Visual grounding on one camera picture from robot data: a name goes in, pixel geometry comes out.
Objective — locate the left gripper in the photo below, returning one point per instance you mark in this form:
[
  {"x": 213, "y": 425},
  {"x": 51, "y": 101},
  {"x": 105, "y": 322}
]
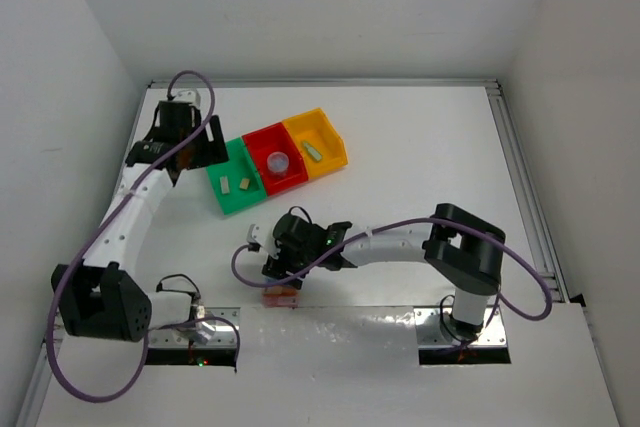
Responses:
[{"x": 212, "y": 152}]

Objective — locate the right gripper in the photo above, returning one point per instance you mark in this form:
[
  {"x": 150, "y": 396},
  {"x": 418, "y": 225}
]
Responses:
[{"x": 280, "y": 263}]

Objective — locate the long grey eraser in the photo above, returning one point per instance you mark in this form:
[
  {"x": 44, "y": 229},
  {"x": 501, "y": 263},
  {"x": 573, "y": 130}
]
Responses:
[{"x": 224, "y": 185}]

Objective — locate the orange highlighter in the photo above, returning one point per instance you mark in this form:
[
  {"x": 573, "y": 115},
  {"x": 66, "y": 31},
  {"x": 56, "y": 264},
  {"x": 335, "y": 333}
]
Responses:
[{"x": 280, "y": 291}]

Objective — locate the clear jar of clips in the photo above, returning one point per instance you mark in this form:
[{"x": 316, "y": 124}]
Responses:
[{"x": 277, "y": 164}]

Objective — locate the green highlighter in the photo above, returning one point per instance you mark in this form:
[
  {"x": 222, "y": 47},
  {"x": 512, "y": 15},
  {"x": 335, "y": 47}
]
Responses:
[{"x": 312, "y": 152}]

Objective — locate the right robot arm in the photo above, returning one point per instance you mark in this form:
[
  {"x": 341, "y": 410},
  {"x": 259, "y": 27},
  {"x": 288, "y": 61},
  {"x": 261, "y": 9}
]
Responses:
[{"x": 459, "y": 247}]

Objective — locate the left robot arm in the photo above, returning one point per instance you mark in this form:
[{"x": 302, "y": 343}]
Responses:
[{"x": 102, "y": 299}]

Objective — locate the green plastic bin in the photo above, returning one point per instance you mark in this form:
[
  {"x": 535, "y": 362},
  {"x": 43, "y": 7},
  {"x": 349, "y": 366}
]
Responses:
[{"x": 239, "y": 166}]

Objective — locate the red plastic bin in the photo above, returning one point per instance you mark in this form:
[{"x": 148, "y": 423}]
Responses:
[{"x": 261, "y": 143}]

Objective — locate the pink highlighter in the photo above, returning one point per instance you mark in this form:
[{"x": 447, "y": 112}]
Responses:
[{"x": 280, "y": 302}]

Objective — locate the yellow plastic bin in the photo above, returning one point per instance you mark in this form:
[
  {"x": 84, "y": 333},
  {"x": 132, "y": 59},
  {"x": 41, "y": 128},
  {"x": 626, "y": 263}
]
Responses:
[{"x": 315, "y": 127}]

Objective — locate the white front board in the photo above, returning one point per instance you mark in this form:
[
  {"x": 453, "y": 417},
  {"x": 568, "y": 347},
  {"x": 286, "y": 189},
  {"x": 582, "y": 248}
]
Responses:
[{"x": 343, "y": 367}]

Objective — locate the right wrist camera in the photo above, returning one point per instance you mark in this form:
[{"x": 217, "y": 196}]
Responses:
[{"x": 261, "y": 237}]

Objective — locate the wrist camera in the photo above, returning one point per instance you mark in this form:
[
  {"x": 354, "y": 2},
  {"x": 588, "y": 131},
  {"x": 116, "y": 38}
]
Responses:
[
  {"x": 261, "y": 237},
  {"x": 189, "y": 96}
]

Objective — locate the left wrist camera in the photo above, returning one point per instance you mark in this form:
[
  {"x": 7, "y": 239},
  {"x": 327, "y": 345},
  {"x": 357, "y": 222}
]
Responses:
[{"x": 189, "y": 96}]

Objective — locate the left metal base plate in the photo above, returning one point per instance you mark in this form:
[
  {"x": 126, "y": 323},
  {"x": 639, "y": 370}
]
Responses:
[{"x": 209, "y": 327}]

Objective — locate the metal base plate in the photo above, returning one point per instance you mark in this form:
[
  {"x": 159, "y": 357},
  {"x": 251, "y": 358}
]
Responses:
[
  {"x": 434, "y": 329},
  {"x": 209, "y": 327}
]

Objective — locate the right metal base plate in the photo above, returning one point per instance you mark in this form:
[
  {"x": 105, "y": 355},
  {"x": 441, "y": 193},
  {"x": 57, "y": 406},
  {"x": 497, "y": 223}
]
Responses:
[{"x": 434, "y": 329}]

